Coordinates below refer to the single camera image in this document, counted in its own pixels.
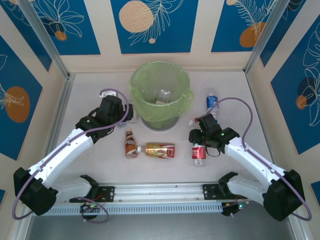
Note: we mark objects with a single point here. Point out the green white label clear bottle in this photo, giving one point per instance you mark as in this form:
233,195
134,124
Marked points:
135,117

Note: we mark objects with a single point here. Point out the red label clear water bottle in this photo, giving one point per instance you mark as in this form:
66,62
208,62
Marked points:
198,153

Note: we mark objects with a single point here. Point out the blue label clear water bottle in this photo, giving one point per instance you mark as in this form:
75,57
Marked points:
212,101

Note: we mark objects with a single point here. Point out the brown chocolate drink bottle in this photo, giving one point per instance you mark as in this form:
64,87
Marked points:
130,147

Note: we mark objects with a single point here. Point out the gold red label tea bottle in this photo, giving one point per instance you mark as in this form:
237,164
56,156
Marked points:
160,150

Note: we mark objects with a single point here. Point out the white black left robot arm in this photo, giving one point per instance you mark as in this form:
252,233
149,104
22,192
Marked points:
62,150

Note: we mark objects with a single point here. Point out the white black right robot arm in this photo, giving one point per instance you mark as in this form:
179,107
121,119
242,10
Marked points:
250,157

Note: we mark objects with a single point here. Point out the green plastic bin liner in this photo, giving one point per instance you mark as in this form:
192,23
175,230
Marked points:
142,100

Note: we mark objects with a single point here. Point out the grey round waste bin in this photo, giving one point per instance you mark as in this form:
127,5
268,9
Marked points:
160,125

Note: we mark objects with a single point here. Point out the clear plastic scrap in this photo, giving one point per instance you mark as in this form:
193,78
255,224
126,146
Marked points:
163,95

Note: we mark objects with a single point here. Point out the aluminium table edge profile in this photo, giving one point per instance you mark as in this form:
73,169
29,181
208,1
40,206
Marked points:
62,105
259,110

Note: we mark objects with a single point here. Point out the black right electronics board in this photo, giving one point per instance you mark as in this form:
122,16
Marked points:
232,208

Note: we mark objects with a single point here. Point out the black electronics board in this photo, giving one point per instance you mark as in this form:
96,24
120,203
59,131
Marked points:
232,208
90,207

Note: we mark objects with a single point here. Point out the black left electronics board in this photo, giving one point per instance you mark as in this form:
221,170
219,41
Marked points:
90,207

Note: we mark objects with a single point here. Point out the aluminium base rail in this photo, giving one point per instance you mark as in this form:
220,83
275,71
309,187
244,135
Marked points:
160,191

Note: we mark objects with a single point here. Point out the aluminium frame post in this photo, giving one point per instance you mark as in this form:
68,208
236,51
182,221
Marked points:
265,35
45,40

